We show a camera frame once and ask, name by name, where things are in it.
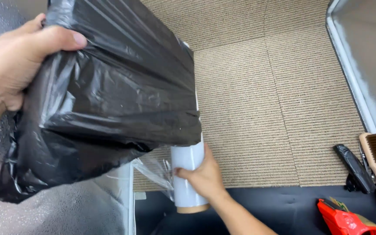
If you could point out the person's right hand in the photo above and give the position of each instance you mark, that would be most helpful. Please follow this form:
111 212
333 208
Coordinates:
202 179

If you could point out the person's left hand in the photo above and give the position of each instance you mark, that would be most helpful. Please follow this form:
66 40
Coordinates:
8 62

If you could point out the clear stretch film roll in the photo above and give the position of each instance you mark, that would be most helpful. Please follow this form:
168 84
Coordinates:
188 176

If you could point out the black plastic package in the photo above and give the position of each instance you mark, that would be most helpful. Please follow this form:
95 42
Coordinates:
109 98

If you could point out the black mat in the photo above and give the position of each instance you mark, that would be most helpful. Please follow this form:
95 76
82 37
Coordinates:
273 209

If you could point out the red tape dispenser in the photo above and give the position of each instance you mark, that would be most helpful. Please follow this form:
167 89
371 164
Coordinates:
348 218

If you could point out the bubble wrap sheet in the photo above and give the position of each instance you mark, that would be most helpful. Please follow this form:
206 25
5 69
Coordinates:
44 209

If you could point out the black wrapped tool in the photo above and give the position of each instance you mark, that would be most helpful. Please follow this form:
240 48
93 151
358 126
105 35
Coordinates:
354 168

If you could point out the metal scissors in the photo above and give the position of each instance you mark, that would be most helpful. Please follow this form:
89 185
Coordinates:
364 160

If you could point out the white framed grey panel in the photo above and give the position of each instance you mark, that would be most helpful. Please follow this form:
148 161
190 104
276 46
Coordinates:
361 65

